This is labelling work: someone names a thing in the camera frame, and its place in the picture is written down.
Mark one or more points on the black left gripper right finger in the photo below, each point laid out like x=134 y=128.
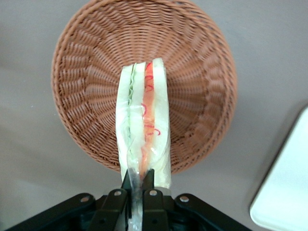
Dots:
x=154 y=207

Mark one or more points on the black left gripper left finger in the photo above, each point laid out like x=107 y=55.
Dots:
x=113 y=207

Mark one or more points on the triangle sandwich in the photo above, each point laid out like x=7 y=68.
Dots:
x=158 y=108

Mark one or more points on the brown wicker basket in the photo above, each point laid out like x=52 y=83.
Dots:
x=96 y=72

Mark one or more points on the cream plastic tray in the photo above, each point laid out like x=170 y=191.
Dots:
x=288 y=180

